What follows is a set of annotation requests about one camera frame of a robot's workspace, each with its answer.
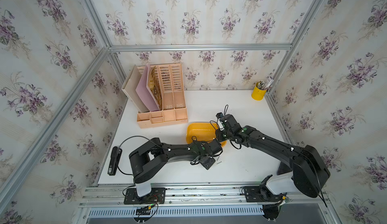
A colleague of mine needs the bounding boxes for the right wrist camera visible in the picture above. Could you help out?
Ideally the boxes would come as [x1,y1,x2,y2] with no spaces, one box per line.
[216,113,225,125]

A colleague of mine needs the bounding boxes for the pink folder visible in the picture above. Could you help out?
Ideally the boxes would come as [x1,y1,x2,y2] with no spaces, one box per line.
[136,64,160,112]

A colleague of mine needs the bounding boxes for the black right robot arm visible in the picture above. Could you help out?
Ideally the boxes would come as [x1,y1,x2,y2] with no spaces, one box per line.
[216,113,331,198]

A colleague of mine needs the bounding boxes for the pink desk file organizer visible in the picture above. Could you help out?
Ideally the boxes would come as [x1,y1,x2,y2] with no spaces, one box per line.
[137,63,188,129]

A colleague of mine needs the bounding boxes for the beige folder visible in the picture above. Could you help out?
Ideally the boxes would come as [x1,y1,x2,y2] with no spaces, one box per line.
[121,65,149,113]

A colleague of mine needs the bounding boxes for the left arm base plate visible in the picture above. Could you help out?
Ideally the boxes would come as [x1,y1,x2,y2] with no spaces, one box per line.
[124,188,166,205]

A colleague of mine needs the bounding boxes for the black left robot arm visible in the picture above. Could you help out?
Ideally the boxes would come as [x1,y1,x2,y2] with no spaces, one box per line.
[129,138,223,198]

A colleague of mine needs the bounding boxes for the pens in cup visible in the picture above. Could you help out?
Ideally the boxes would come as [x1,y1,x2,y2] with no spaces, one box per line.
[256,76,274,90]

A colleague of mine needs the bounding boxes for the yellow plastic storage box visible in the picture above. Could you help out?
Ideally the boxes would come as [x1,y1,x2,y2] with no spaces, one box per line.
[185,122,219,144]

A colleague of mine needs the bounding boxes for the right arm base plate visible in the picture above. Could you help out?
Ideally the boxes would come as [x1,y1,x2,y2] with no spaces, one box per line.
[241,186,286,203]

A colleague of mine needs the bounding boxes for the aluminium mounting rail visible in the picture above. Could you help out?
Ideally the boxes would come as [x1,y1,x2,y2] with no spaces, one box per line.
[78,183,333,209]

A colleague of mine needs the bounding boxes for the white slotted cable duct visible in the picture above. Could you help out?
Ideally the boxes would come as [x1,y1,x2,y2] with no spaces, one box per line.
[88,205,264,219]

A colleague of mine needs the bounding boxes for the yellow pen holder cup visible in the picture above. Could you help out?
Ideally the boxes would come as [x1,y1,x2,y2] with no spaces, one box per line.
[251,81,267,101]

